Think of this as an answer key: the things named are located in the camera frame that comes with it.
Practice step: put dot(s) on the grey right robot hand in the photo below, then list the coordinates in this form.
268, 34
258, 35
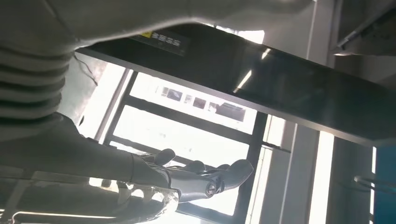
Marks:
92, 157

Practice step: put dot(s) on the black window frame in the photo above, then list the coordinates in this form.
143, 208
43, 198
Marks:
185, 119

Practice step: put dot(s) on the black yellow column label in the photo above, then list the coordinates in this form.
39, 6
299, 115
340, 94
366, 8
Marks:
164, 41

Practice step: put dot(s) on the clear plastic wrist cover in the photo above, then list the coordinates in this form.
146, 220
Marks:
77, 201

